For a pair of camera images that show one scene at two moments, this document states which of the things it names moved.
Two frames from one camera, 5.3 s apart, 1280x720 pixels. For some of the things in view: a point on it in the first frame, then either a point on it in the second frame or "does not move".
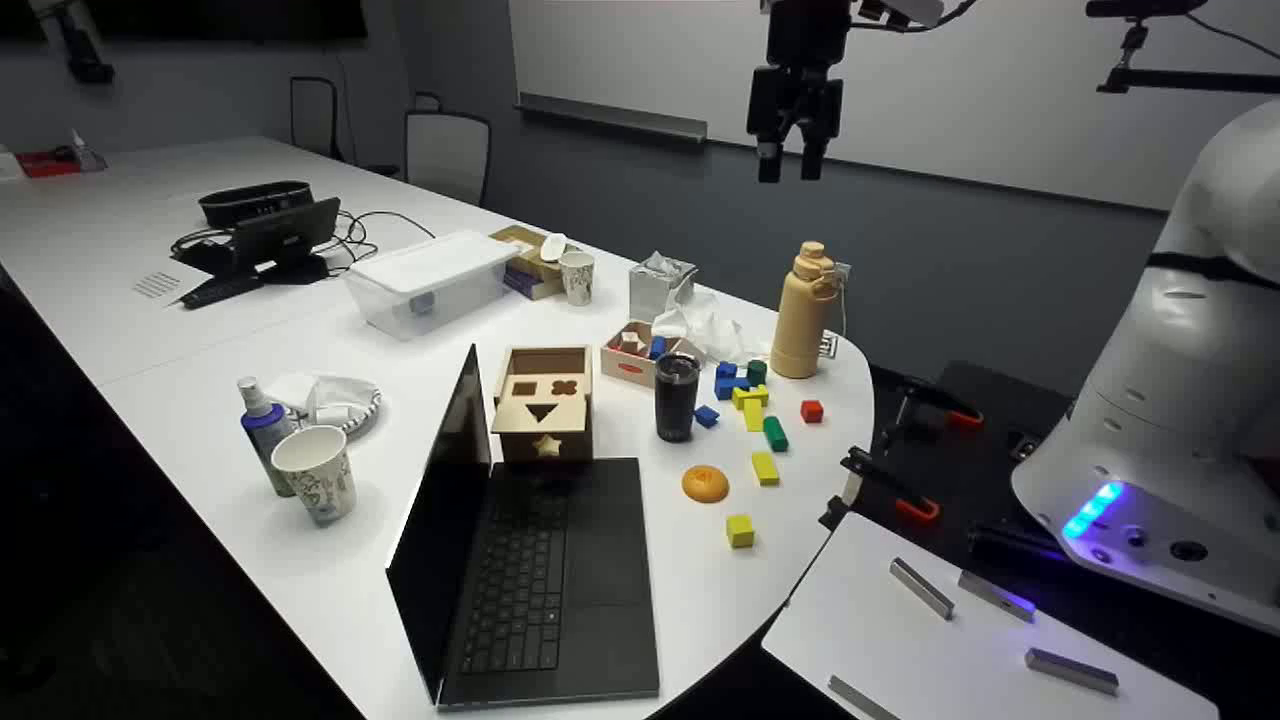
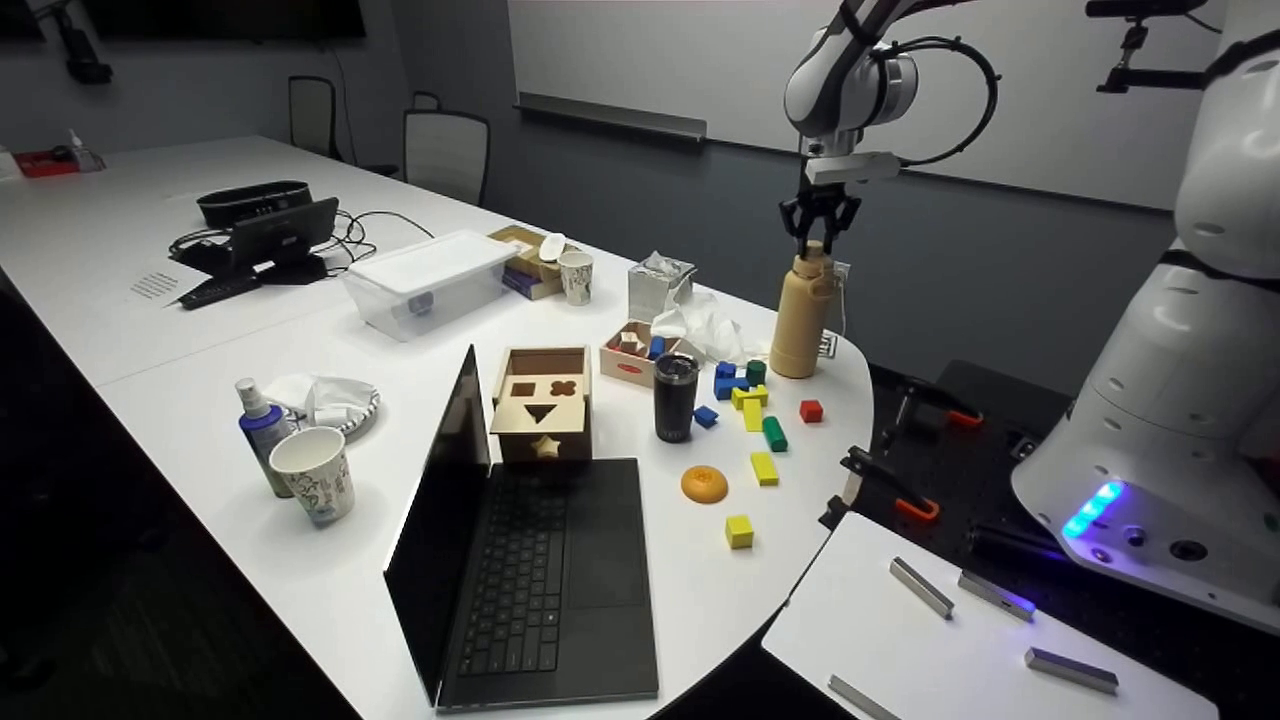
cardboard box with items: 545,265 does not move
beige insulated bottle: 801,315 does not move
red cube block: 811,413 does not move
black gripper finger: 771,148 -> 799,237
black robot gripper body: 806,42 -> 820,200
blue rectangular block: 727,378 does not move
